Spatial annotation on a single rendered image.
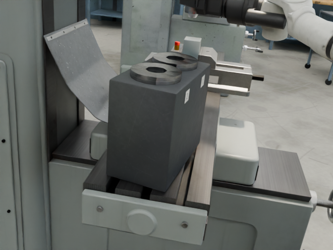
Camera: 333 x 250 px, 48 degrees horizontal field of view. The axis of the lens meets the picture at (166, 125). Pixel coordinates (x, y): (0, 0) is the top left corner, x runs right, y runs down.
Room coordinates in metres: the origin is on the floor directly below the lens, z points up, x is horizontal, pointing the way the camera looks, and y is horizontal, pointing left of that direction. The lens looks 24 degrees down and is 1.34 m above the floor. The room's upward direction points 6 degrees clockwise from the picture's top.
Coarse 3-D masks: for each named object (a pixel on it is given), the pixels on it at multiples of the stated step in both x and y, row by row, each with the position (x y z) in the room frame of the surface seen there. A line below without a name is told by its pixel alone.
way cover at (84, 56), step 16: (64, 32) 1.09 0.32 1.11; (80, 32) 1.20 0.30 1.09; (64, 48) 1.05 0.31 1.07; (80, 48) 1.15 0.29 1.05; (96, 48) 1.26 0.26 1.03; (64, 64) 1.01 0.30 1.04; (80, 64) 1.10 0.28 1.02; (96, 64) 1.20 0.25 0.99; (64, 80) 0.97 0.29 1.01; (80, 80) 1.04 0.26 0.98; (96, 80) 1.12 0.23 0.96; (80, 96) 0.98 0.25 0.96; (96, 96) 1.05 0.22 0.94; (96, 112) 0.98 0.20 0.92
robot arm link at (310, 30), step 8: (304, 16) 0.89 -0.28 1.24; (312, 16) 0.88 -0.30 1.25; (296, 24) 0.88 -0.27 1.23; (304, 24) 0.87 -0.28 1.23; (312, 24) 0.85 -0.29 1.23; (320, 24) 0.84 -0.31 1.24; (328, 24) 0.83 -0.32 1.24; (296, 32) 0.88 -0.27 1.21; (304, 32) 0.86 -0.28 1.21; (312, 32) 0.84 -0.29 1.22; (320, 32) 0.82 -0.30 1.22; (328, 32) 0.81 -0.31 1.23; (304, 40) 0.86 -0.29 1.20; (312, 40) 0.83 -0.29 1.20; (320, 40) 0.81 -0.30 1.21; (328, 40) 0.80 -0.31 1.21; (312, 48) 0.84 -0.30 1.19; (320, 48) 0.81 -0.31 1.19; (328, 48) 0.79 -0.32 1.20; (328, 56) 0.80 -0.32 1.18
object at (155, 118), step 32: (160, 64) 0.67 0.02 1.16; (192, 64) 0.70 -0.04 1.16; (128, 96) 0.58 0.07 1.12; (160, 96) 0.57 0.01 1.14; (192, 96) 0.65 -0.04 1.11; (128, 128) 0.58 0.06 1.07; (160, 128) 0.56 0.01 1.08; (192, 128) 0.68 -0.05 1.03; (128, 160) 0.58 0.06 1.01; (160, 160) 0.56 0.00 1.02
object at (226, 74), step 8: (152, 56) 1.24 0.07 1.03; (216, 64) 1.23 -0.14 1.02; (224, 64) 1.23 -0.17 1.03; (232, 64) 1.23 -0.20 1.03; (240, 64) 1.25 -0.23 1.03; (248, 64) 1.26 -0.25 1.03; (216, 72) 1.15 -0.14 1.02; (224, 72) 1.15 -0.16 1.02; (232, 72) 1.15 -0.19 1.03; (240, 72) 1.15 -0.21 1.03; (248, 72) 1.16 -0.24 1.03; (216, 80) 1.15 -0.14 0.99; (224, 80) 1.15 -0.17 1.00; (232, 80) 1.15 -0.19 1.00; (240, 80) 1.15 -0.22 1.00; (248, 80) 1.14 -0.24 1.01; (208, 88) 1.14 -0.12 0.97; (216, 88) 1.14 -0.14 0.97; (224, 88) 1.14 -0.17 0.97; (232, 88) 1.14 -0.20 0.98; (240, 88) 1.14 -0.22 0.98; (248, 88) 1.14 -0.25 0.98; (248, 96) 1.13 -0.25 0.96
